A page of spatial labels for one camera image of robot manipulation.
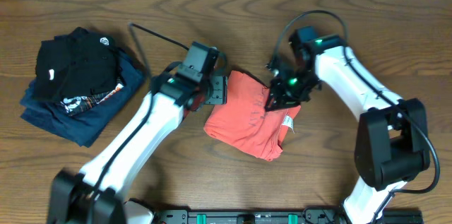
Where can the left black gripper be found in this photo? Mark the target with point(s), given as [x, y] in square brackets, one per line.
[218, 90]

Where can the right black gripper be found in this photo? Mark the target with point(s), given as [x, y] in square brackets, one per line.
[281, 99]

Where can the red orange t-shirt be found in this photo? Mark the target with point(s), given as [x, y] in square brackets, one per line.
[243, 122]

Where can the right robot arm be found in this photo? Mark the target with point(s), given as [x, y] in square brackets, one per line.
[392, 144]

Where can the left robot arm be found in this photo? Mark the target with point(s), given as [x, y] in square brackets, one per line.
[97, 194]

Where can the navy blue folded garment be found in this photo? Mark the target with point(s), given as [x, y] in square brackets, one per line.
[83, 128]

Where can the black patterned folded garment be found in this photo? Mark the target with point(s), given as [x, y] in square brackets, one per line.
[77, 105]

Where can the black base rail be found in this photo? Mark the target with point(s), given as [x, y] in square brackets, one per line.
[247, 217]

